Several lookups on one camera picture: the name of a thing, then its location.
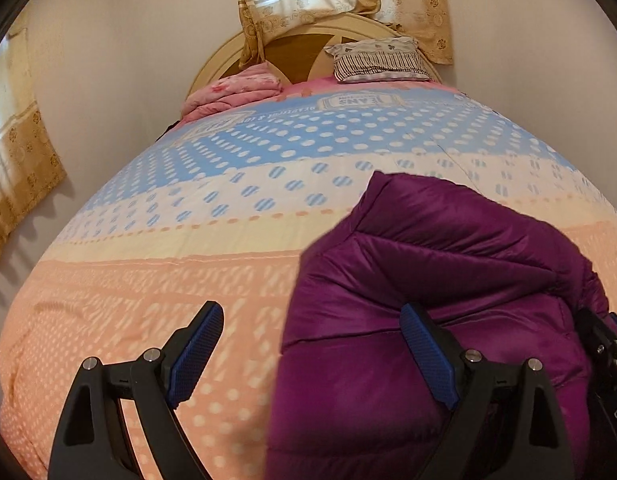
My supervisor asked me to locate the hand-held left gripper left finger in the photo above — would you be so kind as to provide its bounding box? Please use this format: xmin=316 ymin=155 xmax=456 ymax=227
xmin=47 ymin=300 xmax=225 ymax=480

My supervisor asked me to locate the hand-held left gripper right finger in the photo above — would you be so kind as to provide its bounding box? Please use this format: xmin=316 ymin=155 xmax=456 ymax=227
xmin=399 ymin=302 xmax=577 ymax=480

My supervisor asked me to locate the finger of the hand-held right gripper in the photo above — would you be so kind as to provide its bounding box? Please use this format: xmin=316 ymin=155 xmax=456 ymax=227
xmin=573 ymin=307 xmax=617 ymax=377

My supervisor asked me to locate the purple puffer jacket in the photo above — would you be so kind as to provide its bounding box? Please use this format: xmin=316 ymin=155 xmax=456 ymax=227
xmin=268 ymin=171 xmax=617 ymax=480

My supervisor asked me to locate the dotted pastel bedspread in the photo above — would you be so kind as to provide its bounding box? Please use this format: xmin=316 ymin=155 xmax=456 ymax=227
xmin=0 ymin=82 xmax=617 ymax=480

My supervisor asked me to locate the folded pink blanket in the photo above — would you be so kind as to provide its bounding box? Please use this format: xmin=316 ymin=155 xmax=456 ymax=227
xmin=181 ymin=62 xmax=285 ymax=120

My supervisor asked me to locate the large beige patterned curtain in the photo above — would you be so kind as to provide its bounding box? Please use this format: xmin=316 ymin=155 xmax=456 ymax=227
xmin=0 ymin=22 xmax=68 ymax=275

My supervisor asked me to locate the pink bed sheet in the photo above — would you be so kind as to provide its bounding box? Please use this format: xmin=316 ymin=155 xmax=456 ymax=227
xmin=278 ymin=76 xmax=462 ymax=101

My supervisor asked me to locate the striped patterned pillow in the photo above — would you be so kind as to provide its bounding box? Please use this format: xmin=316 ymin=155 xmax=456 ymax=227
xmin=323 ymin=37 xmax=431 ymax=84

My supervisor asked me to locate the cream wooden headboard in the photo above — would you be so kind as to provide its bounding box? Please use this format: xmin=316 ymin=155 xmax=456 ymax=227
xmin=188 ymin=12 xmax=443 ymax=106

